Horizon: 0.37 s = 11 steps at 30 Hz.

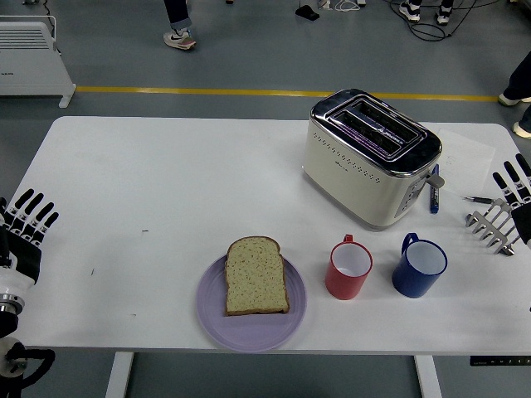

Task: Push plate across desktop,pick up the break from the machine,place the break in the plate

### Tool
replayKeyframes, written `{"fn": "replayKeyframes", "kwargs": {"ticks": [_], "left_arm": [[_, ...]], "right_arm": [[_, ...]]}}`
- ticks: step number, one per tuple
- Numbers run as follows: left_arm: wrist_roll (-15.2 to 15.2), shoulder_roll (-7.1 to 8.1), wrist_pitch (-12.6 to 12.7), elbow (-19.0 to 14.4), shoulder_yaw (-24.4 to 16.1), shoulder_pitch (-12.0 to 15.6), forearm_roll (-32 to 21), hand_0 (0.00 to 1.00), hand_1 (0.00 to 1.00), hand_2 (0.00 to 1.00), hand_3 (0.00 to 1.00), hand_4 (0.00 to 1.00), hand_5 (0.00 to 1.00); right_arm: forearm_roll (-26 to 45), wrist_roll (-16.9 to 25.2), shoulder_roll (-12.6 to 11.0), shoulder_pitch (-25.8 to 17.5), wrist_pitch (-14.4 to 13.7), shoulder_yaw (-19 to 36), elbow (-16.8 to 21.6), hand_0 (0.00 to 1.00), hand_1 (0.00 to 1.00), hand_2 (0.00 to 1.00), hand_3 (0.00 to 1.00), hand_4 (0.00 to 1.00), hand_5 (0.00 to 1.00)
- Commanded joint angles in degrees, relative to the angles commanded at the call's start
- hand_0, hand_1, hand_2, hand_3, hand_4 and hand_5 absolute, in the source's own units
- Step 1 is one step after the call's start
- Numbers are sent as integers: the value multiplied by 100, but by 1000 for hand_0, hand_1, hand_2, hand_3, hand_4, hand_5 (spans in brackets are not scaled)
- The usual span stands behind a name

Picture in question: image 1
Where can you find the black table control panel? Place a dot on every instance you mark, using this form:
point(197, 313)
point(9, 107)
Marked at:
point(498, 361)

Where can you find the person's leg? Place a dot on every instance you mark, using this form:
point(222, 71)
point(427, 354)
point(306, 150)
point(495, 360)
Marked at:
point(177, 14)
point(520, 79)

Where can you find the white table leg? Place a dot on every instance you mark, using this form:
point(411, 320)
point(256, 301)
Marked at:
point(118, 375)
point(427, 377)

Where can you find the red mug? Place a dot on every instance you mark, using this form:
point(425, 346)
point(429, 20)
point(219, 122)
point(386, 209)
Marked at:
point(344, 286)

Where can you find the white panel heater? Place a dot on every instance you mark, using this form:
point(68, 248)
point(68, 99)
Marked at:
point(29, 62)

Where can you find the person's white pink shoe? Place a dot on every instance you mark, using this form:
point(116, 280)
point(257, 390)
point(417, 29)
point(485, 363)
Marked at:
point(179, 40)

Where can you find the black pen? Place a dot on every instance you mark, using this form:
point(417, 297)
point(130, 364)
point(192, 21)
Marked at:
point(481, 200)

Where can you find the blue mug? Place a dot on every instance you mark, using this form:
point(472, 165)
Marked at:
point(410, 284)

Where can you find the blue marker pen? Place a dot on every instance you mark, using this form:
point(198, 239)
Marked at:
point(434, 203)

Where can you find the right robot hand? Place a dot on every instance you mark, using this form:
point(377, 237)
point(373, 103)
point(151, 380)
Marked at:
point(522, 219)

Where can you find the white paper sheet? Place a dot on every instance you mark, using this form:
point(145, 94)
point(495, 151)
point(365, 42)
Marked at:
point(469, 161)

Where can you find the silver toast rack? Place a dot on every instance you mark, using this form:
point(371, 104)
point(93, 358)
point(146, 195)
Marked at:
point(493, 226)

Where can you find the black floor device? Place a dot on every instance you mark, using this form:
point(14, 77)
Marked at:
point(308, 13)

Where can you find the cream and chrome toaster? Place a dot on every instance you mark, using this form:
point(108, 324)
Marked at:
point(352, 178)

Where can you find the purple plate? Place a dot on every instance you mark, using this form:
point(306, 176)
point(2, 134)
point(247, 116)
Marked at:
point(249, 331)

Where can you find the brown bread slice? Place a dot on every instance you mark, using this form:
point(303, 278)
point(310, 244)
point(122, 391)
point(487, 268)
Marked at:
point(257, 278)

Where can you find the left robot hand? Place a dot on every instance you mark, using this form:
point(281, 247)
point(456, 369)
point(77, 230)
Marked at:
point(25, 253)

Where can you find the person's black white shoe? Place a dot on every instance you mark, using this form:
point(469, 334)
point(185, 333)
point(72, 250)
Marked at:
point(408, 10)
point(443, 14)

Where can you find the yellow floor tape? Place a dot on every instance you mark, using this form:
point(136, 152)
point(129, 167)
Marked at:
point(166, 89)

